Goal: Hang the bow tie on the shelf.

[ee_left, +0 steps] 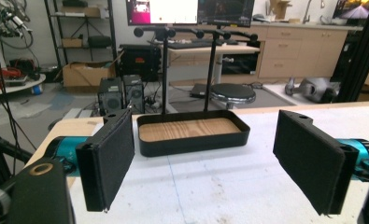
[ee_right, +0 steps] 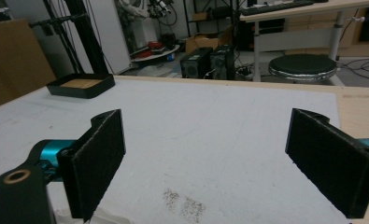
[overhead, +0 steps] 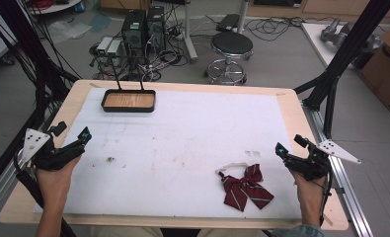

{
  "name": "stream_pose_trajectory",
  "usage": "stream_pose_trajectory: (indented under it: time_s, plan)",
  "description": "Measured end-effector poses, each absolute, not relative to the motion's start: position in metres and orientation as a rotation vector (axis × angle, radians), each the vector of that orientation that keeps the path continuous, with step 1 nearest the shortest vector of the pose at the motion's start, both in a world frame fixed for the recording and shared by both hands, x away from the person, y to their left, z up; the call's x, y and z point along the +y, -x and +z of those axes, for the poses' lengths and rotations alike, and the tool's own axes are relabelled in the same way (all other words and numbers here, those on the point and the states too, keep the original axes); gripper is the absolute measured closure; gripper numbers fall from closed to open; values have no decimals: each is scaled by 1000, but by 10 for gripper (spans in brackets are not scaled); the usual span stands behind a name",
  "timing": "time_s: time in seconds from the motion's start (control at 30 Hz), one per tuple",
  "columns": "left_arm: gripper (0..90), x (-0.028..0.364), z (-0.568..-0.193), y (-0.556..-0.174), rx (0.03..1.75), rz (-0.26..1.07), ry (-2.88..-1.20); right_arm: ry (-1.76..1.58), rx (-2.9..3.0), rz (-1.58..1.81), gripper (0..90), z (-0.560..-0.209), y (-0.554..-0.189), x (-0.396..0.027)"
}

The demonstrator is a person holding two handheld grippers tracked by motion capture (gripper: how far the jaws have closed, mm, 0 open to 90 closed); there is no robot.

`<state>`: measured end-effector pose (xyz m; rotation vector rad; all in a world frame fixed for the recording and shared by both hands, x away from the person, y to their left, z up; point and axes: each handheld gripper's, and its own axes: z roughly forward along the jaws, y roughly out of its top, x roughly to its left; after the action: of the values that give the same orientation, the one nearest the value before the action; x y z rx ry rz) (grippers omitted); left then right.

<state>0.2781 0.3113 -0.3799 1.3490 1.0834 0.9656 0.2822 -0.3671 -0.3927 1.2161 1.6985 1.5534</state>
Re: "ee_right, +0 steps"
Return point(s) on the black metal stand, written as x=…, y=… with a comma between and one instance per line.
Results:
x=85, y=37

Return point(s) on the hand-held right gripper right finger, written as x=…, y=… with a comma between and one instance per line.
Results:
x=331, y=161

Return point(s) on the round black stool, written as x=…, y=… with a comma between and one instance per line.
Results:
x=303, y=67

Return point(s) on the brown cardboard box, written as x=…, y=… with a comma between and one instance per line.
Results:
x=204, y=42

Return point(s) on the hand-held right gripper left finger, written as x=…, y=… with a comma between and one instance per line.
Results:
x=93, y=165

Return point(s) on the white table mat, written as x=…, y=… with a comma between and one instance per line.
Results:
x=179, y=137

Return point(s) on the black computer tower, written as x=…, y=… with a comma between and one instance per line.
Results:
x=223, y=62
x=196, y=63

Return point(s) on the light wooden desk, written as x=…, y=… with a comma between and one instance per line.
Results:
x=309, y=12

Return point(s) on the black square tray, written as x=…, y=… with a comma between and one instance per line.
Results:
x=81, y=85

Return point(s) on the brown cardboard sheet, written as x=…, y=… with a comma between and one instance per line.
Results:
x=11, y=62

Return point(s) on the round white platform with clutter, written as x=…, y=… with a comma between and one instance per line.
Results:
x=155, y=51

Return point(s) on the white panel board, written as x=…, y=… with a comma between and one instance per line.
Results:
x=107, y=34

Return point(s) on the black keyboard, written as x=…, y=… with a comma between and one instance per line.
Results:
x=275, y=6

